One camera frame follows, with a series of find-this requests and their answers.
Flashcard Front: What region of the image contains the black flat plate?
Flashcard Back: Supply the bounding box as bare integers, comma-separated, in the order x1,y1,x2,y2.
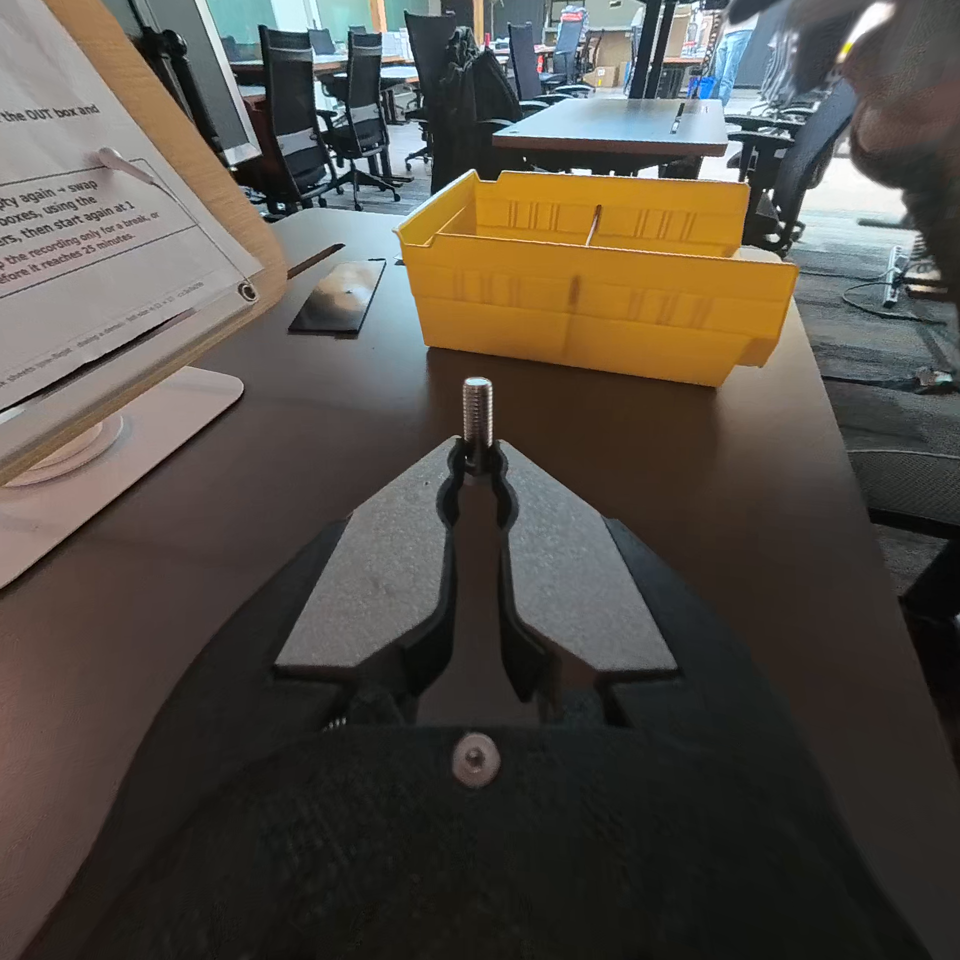
288,258,388,337

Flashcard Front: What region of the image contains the black office chair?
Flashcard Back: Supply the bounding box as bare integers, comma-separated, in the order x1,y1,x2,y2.
257,24,340,220
328,28,404,213
741,81,858,258

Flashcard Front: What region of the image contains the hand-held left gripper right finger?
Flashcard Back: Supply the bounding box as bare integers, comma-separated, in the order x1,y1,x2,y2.
491,439,681,704

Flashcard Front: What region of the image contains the silver hex socket bolt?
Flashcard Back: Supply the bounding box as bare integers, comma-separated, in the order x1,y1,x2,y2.
460,376,494,486

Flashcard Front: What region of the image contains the white framed board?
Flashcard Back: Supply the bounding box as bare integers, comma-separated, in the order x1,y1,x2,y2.
142,0,265,171

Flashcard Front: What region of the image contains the yellow plastic bin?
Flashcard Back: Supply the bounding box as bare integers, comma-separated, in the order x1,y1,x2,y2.
394,168,801,390

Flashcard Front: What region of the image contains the black jacket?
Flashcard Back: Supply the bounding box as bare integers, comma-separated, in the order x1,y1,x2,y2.
431,24,524,195

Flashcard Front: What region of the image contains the thin wooden stick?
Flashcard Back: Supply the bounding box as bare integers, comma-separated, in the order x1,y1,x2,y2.
286,241,347,276

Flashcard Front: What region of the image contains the person's right hand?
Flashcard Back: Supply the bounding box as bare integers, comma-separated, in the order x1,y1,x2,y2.
843,28,960,198

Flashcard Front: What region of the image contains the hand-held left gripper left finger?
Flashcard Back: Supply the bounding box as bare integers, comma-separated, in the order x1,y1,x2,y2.
274,436,460,696

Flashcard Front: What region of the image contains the instruction sheet stand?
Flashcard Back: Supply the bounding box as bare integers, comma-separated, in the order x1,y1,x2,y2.
0,0,291,591

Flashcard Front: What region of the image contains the dark background table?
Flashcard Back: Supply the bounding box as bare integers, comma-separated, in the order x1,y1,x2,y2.
490,97,731,179

